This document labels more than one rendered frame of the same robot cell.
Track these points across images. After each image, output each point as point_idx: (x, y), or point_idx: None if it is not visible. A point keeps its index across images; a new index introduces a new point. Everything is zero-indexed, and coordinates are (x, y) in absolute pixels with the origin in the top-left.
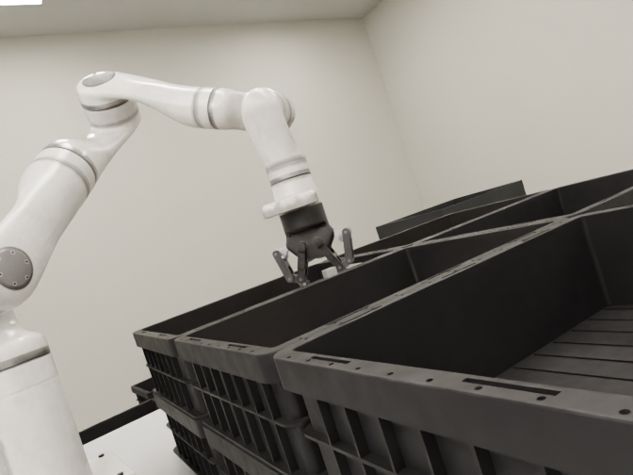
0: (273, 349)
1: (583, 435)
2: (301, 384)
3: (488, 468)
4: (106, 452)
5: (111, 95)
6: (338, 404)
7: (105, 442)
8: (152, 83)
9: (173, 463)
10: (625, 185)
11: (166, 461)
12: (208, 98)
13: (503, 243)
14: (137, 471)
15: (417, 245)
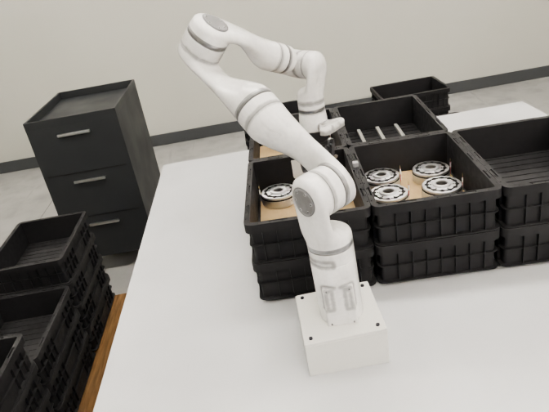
0: (498, 186)
1: None
2: (527, 190)
3: None
4: (298, 296)
5: (236, 42)
6: (546, 191)
7: (137, 342)
8: (252, 34)
9: (273, 305)
10: (373, 108)
11: (262, 308)
12: (289, 53)
13: (417, 142)
14: (254, 321)
15: (362, 145)
